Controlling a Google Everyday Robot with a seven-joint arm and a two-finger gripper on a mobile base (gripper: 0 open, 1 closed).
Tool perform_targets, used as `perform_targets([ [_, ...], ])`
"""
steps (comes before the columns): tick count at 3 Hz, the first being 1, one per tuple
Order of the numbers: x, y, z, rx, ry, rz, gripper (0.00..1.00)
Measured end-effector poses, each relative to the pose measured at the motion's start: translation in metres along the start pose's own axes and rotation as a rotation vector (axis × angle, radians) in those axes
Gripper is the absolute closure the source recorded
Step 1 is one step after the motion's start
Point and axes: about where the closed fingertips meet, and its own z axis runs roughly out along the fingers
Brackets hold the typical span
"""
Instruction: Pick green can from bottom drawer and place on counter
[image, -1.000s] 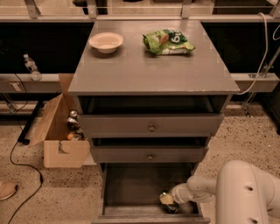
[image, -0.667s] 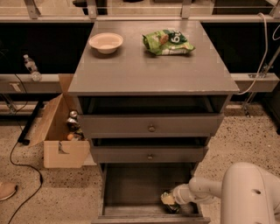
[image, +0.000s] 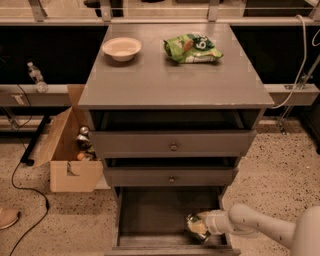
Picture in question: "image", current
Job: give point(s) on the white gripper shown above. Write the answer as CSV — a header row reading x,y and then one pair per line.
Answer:
x,y
213,220

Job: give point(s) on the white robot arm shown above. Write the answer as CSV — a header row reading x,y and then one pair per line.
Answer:
x,y
301,238

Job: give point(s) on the grey bottom drawer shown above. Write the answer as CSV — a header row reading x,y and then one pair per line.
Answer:
x,y
152,221

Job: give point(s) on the grey drawer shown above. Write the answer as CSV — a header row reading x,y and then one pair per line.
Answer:
x,y
152,221
193,171
156,134

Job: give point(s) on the grey middle drawer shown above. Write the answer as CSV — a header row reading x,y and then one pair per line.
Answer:
x,y
193,171

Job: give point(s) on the grey drawer cabinet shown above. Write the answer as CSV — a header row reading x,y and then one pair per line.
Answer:
x,y
153,81

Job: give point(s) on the grey top drawer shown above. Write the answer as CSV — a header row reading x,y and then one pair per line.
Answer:
x,y
156,134

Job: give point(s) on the silver can in box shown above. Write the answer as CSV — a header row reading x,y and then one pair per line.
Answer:
x,y
82,138

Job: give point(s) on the orange ball in box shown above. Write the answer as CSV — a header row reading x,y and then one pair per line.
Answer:
x,y
80,156

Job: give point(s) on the cardboard box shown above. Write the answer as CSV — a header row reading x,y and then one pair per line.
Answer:
x,y
60,150

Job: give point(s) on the green chip bag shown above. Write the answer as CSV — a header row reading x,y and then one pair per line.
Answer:
x,y
191,48

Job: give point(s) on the white bowl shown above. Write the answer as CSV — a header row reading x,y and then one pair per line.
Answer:
x,y
122,49

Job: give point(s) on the tan shoe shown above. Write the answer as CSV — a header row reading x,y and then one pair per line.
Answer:
x,y
8,217

